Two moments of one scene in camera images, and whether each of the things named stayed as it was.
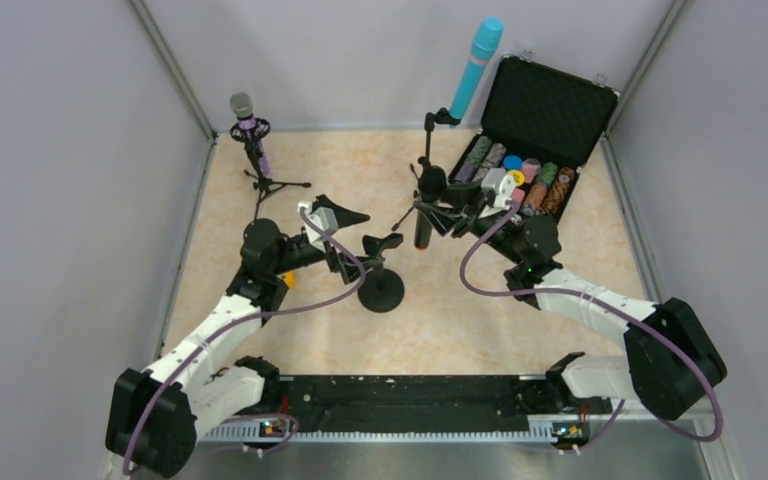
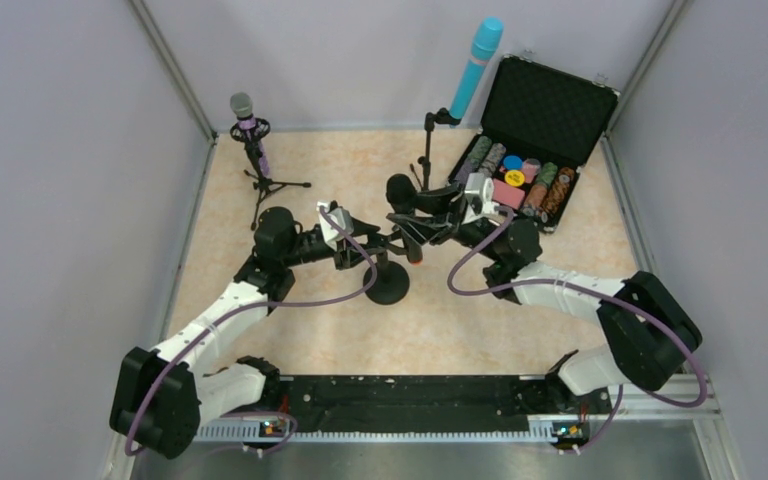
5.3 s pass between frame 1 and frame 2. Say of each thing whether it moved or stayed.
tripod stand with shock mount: stayed
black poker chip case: stayed
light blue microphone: stayed
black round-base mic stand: moved
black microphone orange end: moved
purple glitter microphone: stayed
